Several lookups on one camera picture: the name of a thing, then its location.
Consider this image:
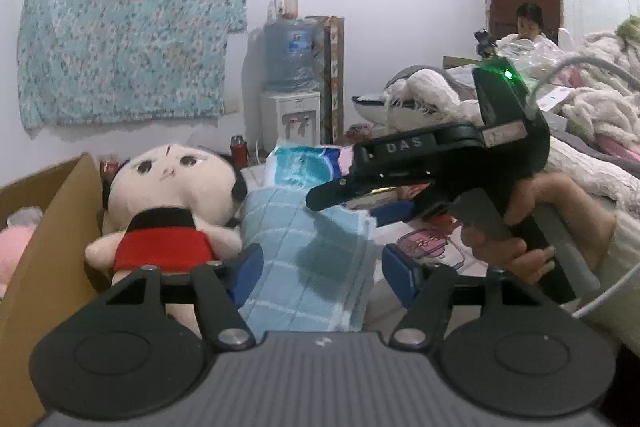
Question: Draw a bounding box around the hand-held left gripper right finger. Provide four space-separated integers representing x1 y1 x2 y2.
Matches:
382 243 546 353

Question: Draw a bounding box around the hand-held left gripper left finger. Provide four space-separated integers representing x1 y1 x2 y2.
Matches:
95 243 264 353

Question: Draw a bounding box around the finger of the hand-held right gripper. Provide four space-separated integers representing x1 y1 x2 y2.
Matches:
306 179 436 212
372 201 426 229

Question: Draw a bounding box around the blue checkered towel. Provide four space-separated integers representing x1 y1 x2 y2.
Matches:
237 186 379 334

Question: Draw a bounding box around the plush doll with red shirt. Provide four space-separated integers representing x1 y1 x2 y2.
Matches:
84 143 249 339

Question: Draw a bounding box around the cardboard box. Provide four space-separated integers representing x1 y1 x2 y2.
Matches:
0 153 118 427

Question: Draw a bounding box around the person's right forearm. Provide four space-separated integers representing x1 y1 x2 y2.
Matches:
530 172 640 355

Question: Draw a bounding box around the person's right hand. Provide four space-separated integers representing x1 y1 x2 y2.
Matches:
460 172 617 284

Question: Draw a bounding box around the blue and white packet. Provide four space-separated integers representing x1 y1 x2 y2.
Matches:
262 144 362 194

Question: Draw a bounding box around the printed bed sheet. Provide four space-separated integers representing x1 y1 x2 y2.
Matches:
372 206 483 279

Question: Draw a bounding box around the white water dispenser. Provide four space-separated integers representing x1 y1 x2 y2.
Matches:
260 90 322 154

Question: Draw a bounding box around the grey and white plush pillow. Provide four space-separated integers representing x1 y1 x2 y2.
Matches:
352 66 482 134

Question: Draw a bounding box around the clear plastic bag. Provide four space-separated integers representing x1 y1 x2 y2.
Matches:
500 36 568 84

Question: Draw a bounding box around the small dark toy figure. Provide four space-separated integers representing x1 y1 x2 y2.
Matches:
474 29 497 58

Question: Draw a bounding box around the red thermos bottle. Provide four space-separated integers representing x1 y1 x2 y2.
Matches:
230 135 249 170

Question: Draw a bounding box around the tall patterned box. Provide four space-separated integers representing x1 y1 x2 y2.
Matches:
320 16 346 146

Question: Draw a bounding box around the fluffy white and pink blanket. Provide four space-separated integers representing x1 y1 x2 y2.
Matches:
559 16 640 158

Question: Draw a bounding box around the blue water bottle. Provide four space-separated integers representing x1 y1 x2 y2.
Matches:
263 18 322 92

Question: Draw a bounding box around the pink plush toy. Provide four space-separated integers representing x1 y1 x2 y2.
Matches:
0 206 44 298

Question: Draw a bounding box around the grey cable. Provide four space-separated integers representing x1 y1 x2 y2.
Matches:
524 56 640 118

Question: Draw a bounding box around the white cable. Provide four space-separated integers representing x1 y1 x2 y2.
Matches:
571 274 640 321

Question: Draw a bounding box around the floral wall cloth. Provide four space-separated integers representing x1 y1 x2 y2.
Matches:
17 0 249 134

